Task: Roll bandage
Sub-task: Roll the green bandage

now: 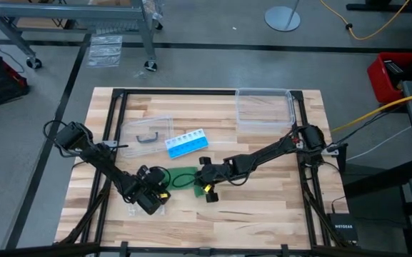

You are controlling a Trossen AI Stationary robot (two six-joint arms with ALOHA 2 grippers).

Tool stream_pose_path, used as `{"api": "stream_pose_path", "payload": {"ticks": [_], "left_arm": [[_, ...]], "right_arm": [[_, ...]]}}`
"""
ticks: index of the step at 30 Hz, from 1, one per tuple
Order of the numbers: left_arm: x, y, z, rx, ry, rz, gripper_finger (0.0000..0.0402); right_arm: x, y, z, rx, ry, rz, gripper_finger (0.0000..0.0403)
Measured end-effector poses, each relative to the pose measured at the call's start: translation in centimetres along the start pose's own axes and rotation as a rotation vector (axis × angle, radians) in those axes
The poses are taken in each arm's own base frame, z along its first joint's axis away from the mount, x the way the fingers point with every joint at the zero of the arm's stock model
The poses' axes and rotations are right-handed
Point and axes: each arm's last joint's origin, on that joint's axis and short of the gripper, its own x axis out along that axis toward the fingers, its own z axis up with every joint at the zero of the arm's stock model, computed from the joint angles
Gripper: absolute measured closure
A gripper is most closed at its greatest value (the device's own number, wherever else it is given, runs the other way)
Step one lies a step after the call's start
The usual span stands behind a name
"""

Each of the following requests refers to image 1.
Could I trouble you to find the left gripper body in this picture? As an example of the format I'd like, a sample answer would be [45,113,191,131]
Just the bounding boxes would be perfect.
[130,167,173,201]

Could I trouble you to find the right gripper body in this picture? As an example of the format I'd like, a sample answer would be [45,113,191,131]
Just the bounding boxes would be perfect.
[195,162,230,190]

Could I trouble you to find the clear zip plastic bag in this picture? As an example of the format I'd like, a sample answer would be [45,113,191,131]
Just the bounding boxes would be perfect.
[126,201,166,218]

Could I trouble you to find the green elastic bandage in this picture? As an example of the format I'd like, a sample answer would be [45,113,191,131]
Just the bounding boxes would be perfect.
[164,166,206,198]

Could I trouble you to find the blue white pill organizer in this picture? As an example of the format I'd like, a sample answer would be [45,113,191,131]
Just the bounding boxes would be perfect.
[164,128,209,160]

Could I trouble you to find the clear plastic bin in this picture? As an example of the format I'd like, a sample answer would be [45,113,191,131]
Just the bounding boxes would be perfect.
[233,87,296,134]

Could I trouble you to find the clear plastic bin lid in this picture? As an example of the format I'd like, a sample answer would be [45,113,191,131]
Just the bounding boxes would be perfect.
[119,114,175,158]

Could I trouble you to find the clear plastic sheet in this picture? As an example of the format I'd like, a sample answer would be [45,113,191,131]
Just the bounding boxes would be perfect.
[86,34,123,69]

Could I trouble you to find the round grey stand base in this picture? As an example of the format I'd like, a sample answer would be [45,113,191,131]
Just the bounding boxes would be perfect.
[263,0,301,32]

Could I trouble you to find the grey metal cart with casters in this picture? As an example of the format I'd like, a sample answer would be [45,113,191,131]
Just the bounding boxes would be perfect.
[0,0,164,71]

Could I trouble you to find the red plastic crate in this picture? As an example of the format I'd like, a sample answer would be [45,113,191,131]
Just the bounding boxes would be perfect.
[366,51,412,104]

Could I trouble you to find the black rectangular device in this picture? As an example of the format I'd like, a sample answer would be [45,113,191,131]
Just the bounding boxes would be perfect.
[382,59,403,85]

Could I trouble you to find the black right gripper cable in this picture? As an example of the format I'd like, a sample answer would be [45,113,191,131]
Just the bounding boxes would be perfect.
[171,172,201,189]

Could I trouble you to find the black aluminium table frame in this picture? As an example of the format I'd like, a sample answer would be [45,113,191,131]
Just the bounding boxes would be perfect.
[0,88,412,257]

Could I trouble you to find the black Netgear network switch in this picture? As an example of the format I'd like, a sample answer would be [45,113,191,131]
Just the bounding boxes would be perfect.
[326,212,359,242]

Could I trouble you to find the white cable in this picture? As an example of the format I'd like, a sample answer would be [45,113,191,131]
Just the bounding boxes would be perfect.
[344,124,412,161]

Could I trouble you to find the hanging yellow cable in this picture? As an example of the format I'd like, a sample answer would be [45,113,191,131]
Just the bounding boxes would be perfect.
[330,89,412,133]

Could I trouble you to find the yellow floor cable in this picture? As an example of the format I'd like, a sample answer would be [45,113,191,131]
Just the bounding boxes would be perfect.
[319,0,412,41]

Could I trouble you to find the black desk frame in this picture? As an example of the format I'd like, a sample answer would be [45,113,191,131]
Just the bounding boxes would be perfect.
[344,0,412,49]

